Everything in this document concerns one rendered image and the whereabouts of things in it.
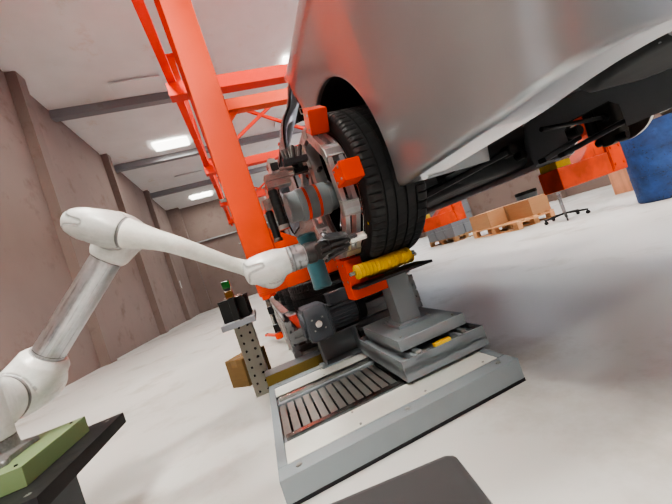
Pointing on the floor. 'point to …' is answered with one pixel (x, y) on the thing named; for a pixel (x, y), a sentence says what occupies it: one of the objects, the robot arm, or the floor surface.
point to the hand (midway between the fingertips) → (356, 237)
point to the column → (246, 335)
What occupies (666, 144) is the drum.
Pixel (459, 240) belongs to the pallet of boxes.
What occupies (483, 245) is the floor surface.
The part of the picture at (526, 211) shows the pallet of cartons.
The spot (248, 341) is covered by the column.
